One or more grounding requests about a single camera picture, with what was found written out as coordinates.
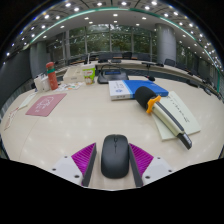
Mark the green printed cup with straw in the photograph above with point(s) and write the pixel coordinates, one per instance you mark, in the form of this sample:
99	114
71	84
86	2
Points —
89	75

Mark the red and white brochure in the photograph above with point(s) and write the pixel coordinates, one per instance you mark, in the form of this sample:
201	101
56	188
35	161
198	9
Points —
11	118

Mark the dark office chairs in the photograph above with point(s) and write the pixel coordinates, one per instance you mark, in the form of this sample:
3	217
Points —
126	55

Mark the black desk microphone unit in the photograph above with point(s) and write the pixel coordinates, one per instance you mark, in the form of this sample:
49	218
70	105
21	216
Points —
111	76

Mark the blue and white book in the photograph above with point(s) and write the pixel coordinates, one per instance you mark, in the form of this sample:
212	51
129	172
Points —
140	87

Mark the beige cardboard box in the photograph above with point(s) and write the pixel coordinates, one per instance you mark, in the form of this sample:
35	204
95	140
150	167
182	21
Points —
73	75

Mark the red bottle with green band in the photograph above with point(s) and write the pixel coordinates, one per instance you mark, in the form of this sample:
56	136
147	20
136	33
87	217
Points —
52	76

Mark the black computer mouse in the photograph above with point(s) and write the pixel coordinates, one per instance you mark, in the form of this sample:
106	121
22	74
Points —
115	156

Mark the pink mouse pad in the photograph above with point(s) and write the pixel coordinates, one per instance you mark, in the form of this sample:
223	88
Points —
46	104

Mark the ceiling lights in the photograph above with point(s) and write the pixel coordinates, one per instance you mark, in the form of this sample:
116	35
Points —
76	9

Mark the pale green booklet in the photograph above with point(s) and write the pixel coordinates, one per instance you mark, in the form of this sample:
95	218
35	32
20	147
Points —
183	111

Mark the white paper leaflet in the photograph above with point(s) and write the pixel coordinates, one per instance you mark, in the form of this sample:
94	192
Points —
27	100

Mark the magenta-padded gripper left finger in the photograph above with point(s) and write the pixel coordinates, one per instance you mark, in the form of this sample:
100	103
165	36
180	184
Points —
85	158

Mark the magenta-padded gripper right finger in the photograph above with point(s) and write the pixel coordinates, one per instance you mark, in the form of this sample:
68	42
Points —
141	160

